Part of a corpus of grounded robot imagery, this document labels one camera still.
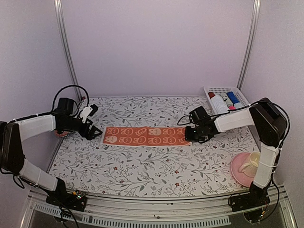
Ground cream ceramic mug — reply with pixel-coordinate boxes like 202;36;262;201
238;152;261;178

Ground dark blue rolled towel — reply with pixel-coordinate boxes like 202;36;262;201
227;91;240;104

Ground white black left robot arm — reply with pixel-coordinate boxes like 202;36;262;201
0;98;102;206

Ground floral table cover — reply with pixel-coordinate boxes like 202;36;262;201
46;95;270;198

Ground black camera cable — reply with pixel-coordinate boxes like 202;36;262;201
177;101;292;214
51;85;90;114

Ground aluminium frame post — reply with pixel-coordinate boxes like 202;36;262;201
54;0;79;86
237;0;261;90

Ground light blue terry towel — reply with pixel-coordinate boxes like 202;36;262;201
211;95;228;114

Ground right aluminium frame post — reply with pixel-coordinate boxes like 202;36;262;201
237;0;261;90

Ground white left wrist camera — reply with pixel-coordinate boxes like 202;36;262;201
78;104;98;124

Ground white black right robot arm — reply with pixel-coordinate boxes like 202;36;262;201
180;126;258;196

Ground pink rolled towel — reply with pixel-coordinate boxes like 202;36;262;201
228;106;236;111

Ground black right camera cable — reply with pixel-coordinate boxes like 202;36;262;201
177;101;292;214

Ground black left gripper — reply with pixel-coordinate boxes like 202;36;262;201
63;116;103;140

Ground white perforated plastic basket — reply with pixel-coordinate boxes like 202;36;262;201
203;86;249;114

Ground aluminium front rail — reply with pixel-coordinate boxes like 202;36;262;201
21;186;299;228

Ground panda print rolled towel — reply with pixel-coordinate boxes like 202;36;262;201
220;93;234;107

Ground left aluminium frame post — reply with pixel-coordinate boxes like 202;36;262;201
54;0;79;86

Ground orange patterned towel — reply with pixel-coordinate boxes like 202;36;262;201
100;127;191;147

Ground pink saucer plate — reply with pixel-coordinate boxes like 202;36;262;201
230;152;261;188

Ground dark red rolled towel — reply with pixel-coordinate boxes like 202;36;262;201
208;92;215;99

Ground black left camera cable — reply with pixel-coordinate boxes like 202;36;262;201
51;85;90;114

